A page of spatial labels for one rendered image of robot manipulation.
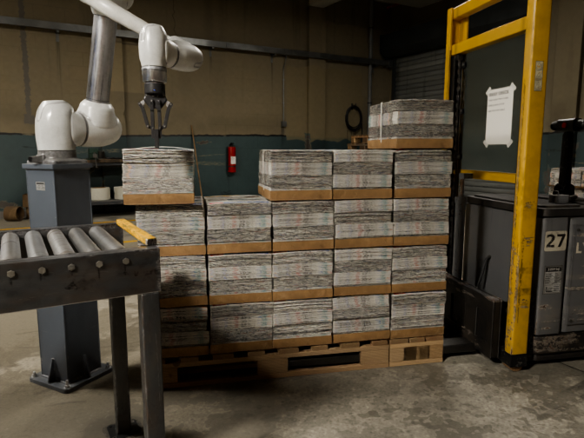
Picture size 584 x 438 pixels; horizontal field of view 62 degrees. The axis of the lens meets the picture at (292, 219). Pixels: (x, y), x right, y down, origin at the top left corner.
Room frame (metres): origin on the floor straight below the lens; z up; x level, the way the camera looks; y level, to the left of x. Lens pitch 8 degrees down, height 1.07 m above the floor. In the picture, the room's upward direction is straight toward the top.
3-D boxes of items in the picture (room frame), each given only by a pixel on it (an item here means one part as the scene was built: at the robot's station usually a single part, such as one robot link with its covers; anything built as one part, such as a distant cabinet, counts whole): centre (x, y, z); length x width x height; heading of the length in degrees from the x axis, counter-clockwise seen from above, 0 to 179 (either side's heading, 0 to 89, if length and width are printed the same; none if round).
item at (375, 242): (2.33, 0.13, 0.40); 1.16 x 0.38 x 0.51; 102
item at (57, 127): (2.18, 1.04, 1.17); 0.18 x 0.16 x 0.22; 147
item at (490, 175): (2.57, -1.05, 0.92); 0.57 x 0.01 x 0.05; 12
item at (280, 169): (2.36, 0.00, 0.95); 0.38 x 0.29 x 0.23; 12
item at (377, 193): (2.42, -0.29, 0.86); 0.38 x 0.29 x 0.04; 11
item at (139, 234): (1.51, 0.49, 0.81); 0.43 x 0.03 x 0.02; 30
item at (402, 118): (2.48, -0.58, 0.65); 0.39 x 0.30 x 1.29; 12
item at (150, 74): (1.87, 0.51, 1.33); 0.09 x 0.09 x 0.06
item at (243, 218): (2.33, 0.13, 0.42); 1.17 x 0.39 x 0.83; 102
